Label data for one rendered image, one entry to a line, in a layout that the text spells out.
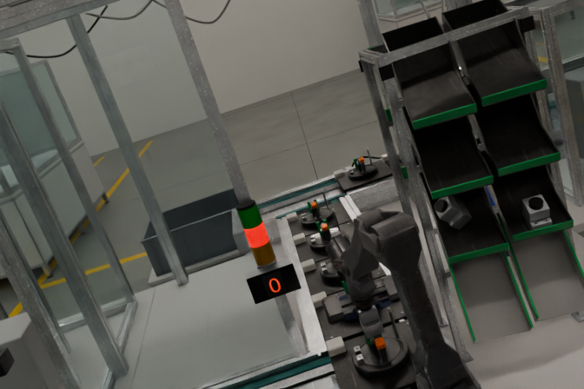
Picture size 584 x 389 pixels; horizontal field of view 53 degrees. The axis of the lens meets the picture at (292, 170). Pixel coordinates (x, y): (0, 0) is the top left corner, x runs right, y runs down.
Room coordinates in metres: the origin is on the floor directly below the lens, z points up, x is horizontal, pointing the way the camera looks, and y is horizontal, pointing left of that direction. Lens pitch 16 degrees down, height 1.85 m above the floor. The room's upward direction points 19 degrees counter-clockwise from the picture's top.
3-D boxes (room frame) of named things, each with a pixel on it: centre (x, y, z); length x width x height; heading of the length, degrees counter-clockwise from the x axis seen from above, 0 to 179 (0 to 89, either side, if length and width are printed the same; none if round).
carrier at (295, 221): (2.20, -0.04, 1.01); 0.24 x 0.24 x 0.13; 1
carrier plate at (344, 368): (1.21, -0.06, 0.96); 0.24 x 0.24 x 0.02; 1
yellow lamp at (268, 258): (1.32, 0.13, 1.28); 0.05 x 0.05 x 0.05
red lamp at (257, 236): (1.32, 0.13, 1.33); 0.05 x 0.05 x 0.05
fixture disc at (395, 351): (1.21, -0.06, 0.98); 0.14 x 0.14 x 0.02
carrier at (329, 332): (1.47, -0.05, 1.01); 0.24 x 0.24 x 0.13; 1
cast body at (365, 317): (1.22, -0.06, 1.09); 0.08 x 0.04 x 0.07; 2
